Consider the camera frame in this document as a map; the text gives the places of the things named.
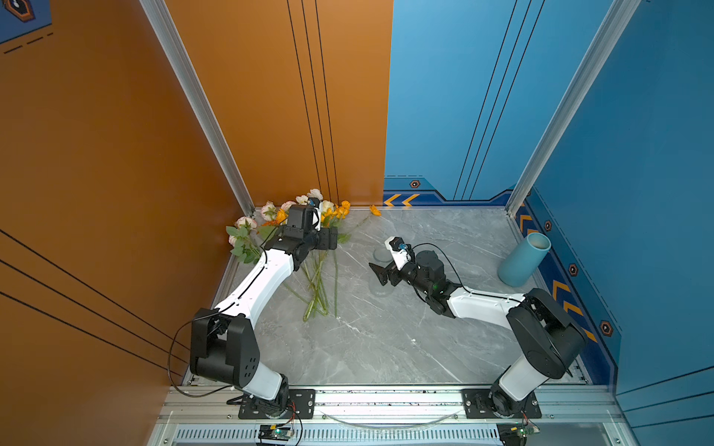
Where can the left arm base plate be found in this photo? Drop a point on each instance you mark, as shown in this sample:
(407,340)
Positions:
(291,402)

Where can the pale pink flower spray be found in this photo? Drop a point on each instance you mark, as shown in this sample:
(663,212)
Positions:
(312,195)

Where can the right aluminium corner post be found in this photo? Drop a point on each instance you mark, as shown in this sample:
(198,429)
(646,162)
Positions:
(603,43)

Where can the cream rose stem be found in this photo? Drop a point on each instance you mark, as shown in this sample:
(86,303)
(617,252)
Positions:
(269,212)

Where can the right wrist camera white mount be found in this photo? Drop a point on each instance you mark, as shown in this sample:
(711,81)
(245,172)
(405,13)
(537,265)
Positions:
(401,252)

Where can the white rose stem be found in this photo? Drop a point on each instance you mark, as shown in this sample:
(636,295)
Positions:
(327,208)

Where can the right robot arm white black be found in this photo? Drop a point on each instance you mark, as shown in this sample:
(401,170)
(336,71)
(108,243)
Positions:
(548,338)

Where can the large orange rose stem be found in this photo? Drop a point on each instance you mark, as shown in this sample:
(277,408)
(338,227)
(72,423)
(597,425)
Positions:
(282,216)

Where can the aluminium front rail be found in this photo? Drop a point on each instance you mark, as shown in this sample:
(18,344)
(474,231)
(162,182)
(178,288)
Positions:
(406,405)

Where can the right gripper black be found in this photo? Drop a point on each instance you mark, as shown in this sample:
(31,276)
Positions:
(383,274)

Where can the aluminium corner post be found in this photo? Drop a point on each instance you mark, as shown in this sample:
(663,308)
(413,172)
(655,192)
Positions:
(603,43)
(167,33)

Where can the circuit board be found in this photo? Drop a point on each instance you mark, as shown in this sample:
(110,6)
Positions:
(516,435)
(275,434)

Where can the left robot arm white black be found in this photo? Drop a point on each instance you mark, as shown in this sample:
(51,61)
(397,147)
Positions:
(224,346)

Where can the small orange flower sprig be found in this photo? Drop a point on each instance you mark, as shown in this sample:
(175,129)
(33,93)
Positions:
(314,271)

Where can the orange poppy stem on table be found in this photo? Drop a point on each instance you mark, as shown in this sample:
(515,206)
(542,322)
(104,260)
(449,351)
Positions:
(357,223)

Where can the left circuit board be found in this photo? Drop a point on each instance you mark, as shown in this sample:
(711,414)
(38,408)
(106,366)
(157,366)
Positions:
(275,434)

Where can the teal cylinder vase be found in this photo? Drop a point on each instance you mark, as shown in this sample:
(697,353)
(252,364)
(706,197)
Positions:
(516,269)

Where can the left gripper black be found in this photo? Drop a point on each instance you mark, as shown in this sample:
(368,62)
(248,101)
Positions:
(326,238)

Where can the left aluminium corner post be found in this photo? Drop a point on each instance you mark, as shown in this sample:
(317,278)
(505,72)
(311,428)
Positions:
(167,33)

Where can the right circuit board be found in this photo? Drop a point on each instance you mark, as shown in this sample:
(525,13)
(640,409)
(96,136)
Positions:
(516,435)

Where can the pink rose branch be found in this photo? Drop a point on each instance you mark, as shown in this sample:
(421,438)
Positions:
(241,238)

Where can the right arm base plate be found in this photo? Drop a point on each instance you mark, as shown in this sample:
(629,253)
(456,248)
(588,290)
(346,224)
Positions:
(481,403)

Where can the clear ribbed glass vase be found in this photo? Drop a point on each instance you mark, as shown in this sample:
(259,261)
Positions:
(381,257)

